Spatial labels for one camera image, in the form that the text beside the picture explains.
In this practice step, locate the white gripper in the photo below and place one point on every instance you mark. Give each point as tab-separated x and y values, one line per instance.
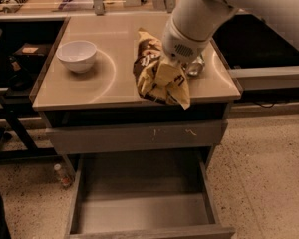
177	46

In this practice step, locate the brown yellow chip bag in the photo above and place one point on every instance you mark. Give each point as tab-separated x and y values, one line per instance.
145	67

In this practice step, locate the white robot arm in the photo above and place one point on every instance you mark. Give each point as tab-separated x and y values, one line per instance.
281	15

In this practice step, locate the grey drawer cabinet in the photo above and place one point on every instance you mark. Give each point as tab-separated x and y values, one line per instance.
107	94

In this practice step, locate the closed top drawer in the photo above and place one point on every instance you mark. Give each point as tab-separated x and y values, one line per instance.
141	136

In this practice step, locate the open middle drawer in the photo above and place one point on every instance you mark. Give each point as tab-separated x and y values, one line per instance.
144	195

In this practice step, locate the green soda can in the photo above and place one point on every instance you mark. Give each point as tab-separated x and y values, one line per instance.
195	68

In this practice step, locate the white ceramic bowl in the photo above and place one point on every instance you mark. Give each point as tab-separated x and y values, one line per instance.
77	56

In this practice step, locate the dark box on shelf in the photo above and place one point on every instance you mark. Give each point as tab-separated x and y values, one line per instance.
32	56

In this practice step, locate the small plastic bottle on floor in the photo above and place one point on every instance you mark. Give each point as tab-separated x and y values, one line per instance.
63	176

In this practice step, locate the black coiled spring tool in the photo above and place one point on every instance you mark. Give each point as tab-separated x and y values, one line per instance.
13	6

